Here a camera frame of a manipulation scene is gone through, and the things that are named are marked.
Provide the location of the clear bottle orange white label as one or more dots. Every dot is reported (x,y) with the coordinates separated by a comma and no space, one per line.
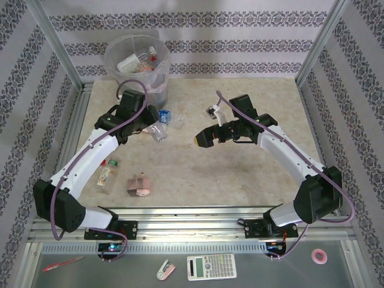
(159,135)

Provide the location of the small bottle green label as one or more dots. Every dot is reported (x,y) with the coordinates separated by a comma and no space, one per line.
(113,163)

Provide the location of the rectangular clear bottle cream label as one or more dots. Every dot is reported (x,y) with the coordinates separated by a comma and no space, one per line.
(105,178)

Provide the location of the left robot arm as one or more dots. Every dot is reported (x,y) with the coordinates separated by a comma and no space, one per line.
(90,160)

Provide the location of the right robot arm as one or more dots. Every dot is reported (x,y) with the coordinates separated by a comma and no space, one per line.
(288,157)

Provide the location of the clear plastic bin liner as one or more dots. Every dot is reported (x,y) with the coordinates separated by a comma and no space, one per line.
(160,78)

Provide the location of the white scientific calculator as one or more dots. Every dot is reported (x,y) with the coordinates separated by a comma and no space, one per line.
(211,267)

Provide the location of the pink tape roll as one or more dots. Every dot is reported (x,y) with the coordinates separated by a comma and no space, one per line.
(313,257)

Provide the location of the red pen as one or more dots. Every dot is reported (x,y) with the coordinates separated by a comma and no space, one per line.
(63,264)

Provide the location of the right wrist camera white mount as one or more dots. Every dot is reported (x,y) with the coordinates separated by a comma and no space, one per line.
(220,115)

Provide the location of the aluminium side rail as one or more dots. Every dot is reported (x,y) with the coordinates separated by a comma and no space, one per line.
(75,114)

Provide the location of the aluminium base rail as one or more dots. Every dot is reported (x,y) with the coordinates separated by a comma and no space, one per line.
(186,223)

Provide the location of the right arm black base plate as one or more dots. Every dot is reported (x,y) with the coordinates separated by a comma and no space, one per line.
(252,229)

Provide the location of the aluminium frame post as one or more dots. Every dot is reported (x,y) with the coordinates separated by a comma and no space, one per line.
(57,45)
(318,45)

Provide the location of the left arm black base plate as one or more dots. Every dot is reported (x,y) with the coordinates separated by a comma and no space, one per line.
(129,229)

